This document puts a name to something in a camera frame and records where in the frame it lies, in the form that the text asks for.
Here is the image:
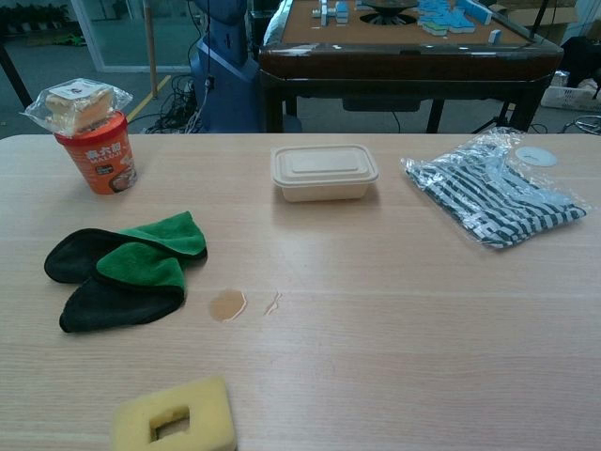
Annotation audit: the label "green and black microfiber cloth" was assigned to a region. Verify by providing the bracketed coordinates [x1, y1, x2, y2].
[44, 210, 208, 334]

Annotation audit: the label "brown liquid puddle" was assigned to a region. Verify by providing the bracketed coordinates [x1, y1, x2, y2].
[208, 287, 249, 323]

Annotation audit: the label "beige lidded food container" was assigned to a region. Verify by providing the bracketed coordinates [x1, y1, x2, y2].
[270, 144, 380, 203]

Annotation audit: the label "striped shirt in plastic bag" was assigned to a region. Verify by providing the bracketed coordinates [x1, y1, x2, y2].
[399, 127, 593, 253]

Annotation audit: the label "dark wooden mahjong table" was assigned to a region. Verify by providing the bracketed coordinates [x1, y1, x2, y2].
[257, 0, 564, 135]

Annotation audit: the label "yellow sponge with rectangular hole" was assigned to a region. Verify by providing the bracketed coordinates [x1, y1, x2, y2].
[111, 375, 239, 451]

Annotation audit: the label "orange instant noodle cup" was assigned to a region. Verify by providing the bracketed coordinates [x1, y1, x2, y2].
[54, 110, 140, 196]

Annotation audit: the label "stacked blue white mahjong tiles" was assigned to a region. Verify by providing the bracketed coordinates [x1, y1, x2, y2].
[310, 0, 351, 24]

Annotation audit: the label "black tripod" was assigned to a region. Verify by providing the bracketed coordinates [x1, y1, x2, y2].
[471, 101, 517, 135]

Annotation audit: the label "black mahjong table centre dome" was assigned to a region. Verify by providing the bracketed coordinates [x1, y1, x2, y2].
[359, 0, 422, 27]

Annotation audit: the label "wooden pole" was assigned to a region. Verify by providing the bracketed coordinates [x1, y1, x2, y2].
[144, 0, 160, 100]

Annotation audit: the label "white round sticker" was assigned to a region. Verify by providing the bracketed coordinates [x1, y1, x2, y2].
[515, 146, 559, 166]

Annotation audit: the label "plastic wrapped sponge cake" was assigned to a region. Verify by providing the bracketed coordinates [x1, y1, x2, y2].
[19, 78, 134, 138]

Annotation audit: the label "blue mahjong tile pile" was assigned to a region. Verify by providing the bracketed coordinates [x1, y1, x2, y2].
[415, 0, 494, 37]

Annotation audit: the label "white cardboard box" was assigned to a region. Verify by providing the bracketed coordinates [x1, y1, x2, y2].
[539, 83, 601, 112]

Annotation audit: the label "chrome office chair base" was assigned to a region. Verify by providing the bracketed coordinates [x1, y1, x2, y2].
[561, 115, 601, 137]

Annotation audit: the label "black bag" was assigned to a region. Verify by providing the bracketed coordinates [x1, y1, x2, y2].
[561, 36, 601, 88]

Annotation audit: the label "black slanted metal leg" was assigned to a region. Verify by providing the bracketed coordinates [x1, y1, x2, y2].
[0, 44, 30, 110]

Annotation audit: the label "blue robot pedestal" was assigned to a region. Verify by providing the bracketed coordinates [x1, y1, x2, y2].
[189, 0, 264, 134]

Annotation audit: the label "black floor cable bundle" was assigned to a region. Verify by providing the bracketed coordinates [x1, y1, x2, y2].
[143, 74, 206, 135]

